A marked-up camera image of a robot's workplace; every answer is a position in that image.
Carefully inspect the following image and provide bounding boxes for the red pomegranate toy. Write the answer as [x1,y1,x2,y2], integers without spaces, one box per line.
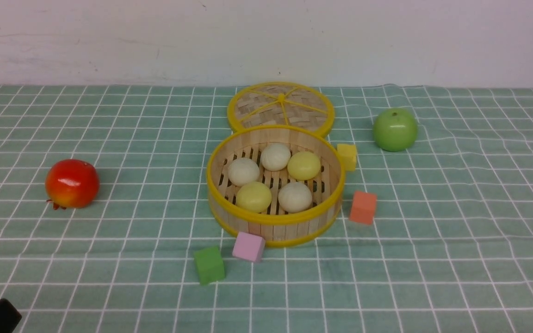
[44,159,100,210]

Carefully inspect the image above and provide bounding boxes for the woven bamboo steamer lid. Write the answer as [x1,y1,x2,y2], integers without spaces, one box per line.
[227,81,335,137]

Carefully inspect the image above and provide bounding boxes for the bamboo steamer tray yellow rim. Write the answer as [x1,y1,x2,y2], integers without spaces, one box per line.
[206,126,346,247]

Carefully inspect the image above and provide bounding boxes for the yellow bun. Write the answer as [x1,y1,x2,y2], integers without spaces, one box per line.
[287,151,321,181]
[236,181,272,213]

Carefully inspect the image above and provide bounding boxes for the green apple toy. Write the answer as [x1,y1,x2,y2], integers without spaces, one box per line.
[372,108,418,152]

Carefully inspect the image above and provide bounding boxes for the green checkered tablecloth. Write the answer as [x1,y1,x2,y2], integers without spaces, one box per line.
[0,85,533,333]

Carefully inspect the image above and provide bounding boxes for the pink cube block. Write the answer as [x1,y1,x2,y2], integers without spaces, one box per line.
[232,232,265,263]

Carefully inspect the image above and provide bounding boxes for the white bun front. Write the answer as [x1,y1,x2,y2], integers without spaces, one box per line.
[278,182,313,214]

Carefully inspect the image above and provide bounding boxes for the orange cube block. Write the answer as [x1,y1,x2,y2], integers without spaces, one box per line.
[349,191,378,225]

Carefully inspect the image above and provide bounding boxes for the white bun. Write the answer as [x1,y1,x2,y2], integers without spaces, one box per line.
[228,158,260,187]
[278,182,313,214]
[260,142,291,172]

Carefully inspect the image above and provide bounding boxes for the yellow cube block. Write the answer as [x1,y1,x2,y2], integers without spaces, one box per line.
[336,143,358,172]

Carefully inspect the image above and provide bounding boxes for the green cube block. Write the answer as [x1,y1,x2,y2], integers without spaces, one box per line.
[194,246,226,285]

